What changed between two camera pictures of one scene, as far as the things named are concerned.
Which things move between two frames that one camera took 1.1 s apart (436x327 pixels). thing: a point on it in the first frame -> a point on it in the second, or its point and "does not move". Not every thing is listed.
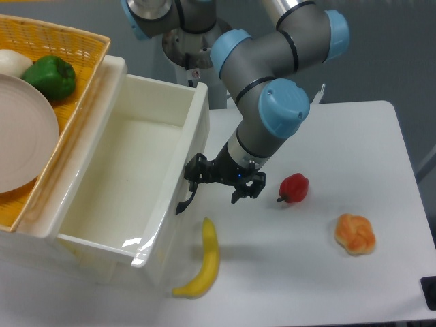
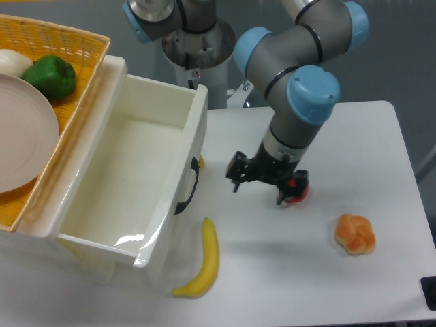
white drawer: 131,180 does not move
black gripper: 224,169 -> 266,166
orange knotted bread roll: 355,234 does not move
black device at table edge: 428,285 does not move
